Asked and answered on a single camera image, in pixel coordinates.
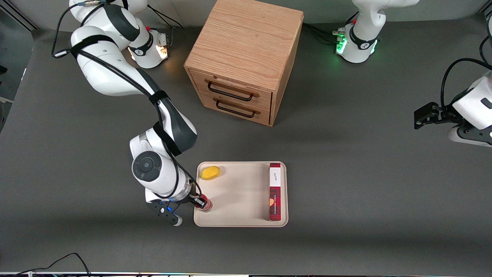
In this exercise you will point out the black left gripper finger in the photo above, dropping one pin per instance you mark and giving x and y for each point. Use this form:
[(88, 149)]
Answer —
[(419, 120), (429, 106)]

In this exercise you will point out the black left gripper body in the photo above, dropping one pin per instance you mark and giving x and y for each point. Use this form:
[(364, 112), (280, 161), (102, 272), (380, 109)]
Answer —
[(440, 114)]

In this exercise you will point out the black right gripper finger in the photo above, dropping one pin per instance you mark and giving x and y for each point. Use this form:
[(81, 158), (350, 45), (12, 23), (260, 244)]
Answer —
[(200, 200), (199, 206)]

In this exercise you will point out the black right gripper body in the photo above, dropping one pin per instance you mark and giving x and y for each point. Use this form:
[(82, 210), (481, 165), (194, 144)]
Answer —
[(193, 199)]

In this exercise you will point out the red coke bottle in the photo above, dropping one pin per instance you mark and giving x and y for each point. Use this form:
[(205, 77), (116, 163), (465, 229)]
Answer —
[(207, 204)]

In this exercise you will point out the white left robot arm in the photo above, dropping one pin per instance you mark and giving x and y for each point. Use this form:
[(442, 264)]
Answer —
[(363, 38)]

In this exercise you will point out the beige plastic tray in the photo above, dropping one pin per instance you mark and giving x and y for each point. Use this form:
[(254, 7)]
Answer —
[(238, 200)]

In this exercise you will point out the yellow lemon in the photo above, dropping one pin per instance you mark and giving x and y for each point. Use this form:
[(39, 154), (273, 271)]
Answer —
[(210, 173)]

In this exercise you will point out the red plaid carton box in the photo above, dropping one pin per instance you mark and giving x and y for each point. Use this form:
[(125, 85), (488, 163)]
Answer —
[(275, 192)]

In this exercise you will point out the wooden drawer front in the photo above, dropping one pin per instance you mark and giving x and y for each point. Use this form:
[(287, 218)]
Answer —
[(207, 102), (200, 82)]

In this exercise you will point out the wooden drawer cabinet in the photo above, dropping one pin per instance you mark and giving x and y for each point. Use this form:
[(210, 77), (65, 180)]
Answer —
[(246, 42)]

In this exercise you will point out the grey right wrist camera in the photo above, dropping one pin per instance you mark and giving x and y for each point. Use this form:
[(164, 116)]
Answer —
[(165, 211)]

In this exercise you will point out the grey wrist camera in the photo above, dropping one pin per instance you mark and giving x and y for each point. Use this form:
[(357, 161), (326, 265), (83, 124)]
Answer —
[(165, 211), (471, 135)]

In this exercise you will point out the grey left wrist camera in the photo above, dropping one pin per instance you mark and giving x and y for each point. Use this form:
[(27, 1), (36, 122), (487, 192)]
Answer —
[(471, 135)]

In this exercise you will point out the black aluminium frame rail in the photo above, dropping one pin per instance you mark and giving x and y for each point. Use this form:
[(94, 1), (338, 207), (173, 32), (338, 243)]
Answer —
[(19, 15)]

